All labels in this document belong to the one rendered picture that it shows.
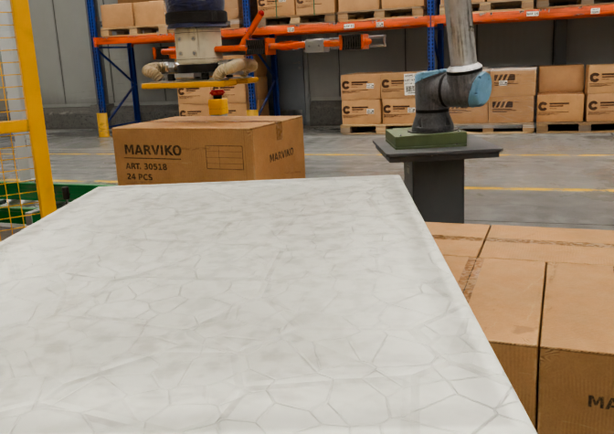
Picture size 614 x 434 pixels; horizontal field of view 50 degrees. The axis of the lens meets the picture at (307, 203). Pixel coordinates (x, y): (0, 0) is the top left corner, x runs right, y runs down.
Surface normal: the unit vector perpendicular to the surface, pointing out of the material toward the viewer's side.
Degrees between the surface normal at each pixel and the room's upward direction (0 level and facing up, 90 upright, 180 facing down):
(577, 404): 90
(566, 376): 90
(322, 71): 90
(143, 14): 90
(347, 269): 0
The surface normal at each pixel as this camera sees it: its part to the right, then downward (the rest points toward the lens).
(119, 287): -0.05, -0.97
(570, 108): -0.33, 0.24
